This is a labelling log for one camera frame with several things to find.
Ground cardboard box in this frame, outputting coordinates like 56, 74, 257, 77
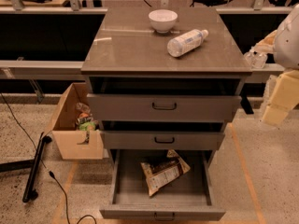
45, 83, 104, 160

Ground top grey drawer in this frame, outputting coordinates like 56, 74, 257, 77
87, 93, 241, 122

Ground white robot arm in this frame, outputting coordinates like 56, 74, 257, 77
253, 5, 299, 126

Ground snack items in box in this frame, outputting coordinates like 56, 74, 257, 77
76, 103, 96, 132

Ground middle grey drawer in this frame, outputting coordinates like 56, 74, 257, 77
101, 131, 225, 150

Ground clear plastic bottle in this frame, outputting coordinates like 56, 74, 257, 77
167, 29, 208, 58

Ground brown chip bag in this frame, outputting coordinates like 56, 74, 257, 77
140, 149, 191, 197

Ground black floor cable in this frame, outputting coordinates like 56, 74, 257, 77
0, 91, 98, 224

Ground grey drawer cabinet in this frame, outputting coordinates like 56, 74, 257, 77
80, 7, 252, 161

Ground white ceramic bowl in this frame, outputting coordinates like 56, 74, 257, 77
149, 9, 178, 33

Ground right sanitizer pump bottle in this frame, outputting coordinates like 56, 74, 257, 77
252, 53, 267, 69

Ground bottom grey drawer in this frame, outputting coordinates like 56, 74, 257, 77
100, 149, 225, 221

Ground left sanitizer pump bottle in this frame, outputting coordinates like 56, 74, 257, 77
244, 49, 255, 66

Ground grey metal ledge rail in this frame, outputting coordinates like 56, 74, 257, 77
0, 60, 285, 83

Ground sanitizer pump bottle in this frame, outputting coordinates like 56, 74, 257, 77
252, 53, 267, 69
244, 49, 255, 66

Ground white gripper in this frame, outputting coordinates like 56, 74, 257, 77
253, 30, 299, 126

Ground black stand leg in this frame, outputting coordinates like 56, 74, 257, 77
22, 133, 52, 203

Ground grey drawer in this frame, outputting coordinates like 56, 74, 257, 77
87, 93, 241, 122
100, 149, 225, 221
101, 131, 225, 150

